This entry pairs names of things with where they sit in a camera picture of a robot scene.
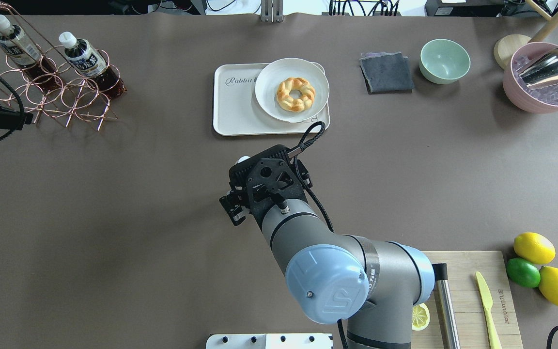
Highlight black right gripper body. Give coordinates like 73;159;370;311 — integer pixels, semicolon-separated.
229;145;292;219

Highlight tea bottle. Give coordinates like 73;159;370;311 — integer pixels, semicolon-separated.
59;32;125;99
0;14;61;92

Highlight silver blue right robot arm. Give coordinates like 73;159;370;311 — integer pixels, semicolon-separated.
220;145;435;349

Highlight white rabbit serving tray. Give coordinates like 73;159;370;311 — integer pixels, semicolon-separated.
213;63;330;136

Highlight white round plate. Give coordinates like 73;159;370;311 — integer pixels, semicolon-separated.
255;58;329;122

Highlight folded grey cloth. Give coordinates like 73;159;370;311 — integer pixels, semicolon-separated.
359;52;414;94

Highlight mint green bowl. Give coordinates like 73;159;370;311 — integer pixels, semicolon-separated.
419;38;471;84

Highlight halved lemon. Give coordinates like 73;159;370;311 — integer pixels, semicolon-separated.
411;303;431;331

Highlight metal muddler black tip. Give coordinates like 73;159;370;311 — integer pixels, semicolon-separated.
432;263;461;349

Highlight black electronics box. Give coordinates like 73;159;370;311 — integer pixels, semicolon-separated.
424;0;504;17

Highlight yellow plastic knife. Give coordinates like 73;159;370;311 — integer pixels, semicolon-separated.
475;271;503;349

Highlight wooden cutting board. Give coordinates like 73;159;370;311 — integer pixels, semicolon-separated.
424;251;523;349

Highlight green lime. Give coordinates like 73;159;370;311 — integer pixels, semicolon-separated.
506;257;541;288

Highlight whole yellow lemon back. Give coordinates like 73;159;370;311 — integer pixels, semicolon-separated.
513;232;556;265

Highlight whole yellow lemon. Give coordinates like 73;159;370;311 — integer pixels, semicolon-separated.
513;232;556;265
538;267;558;306

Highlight pink bowl with ice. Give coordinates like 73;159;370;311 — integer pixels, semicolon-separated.
503;42;558;113

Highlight whole yellow lemon front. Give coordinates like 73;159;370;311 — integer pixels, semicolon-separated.
538;267;558;306

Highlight metal ice scoop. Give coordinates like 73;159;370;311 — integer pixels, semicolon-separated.
519;48;558;89

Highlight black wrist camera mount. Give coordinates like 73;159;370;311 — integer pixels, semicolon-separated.
241;157;307;216

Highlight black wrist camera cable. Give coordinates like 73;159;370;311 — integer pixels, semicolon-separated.
287;121;347;349

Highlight copper wire bottle rack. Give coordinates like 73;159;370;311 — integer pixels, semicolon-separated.
0;0;126;129

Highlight braided ring bread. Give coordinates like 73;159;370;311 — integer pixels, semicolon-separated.
276;77;316;112

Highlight aluminium frame post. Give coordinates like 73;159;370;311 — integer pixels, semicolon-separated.
260;0;284;23

